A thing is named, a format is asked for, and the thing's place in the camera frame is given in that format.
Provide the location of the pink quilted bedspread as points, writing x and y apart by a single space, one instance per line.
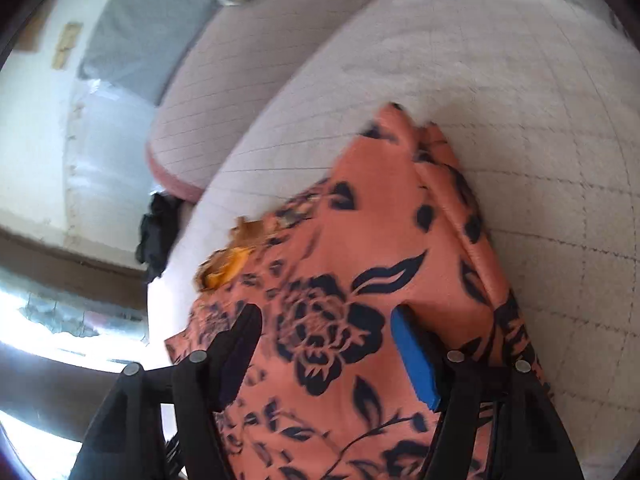
539 101

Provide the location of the orange black floral garment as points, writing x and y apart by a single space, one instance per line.
326 395

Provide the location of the black garment on bed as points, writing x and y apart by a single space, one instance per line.
158 231

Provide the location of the pink quilted pillow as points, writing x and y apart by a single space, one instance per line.
243 58

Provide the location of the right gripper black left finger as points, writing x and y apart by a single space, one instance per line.
156 424

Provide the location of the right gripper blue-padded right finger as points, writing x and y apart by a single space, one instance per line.
527 438

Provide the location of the grey pillow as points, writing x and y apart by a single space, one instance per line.
137 45

